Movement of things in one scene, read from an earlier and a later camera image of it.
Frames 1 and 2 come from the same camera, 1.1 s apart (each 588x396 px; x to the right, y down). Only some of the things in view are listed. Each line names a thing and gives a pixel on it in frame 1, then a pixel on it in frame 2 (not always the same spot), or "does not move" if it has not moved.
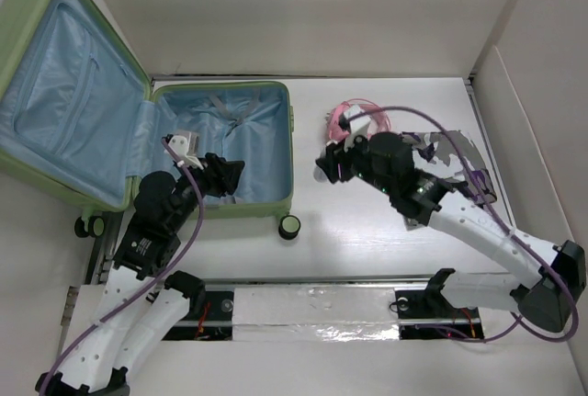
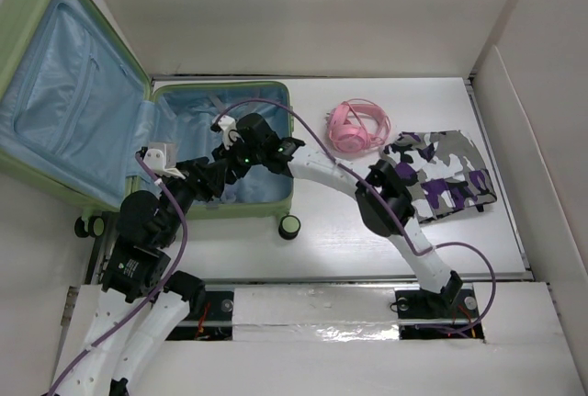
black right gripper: x=337 y=156 to x=231 y=177
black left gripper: x=220 y=174 does not move
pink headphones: x=379 y=118 does not move
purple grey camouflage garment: x=438 y=155 does not move
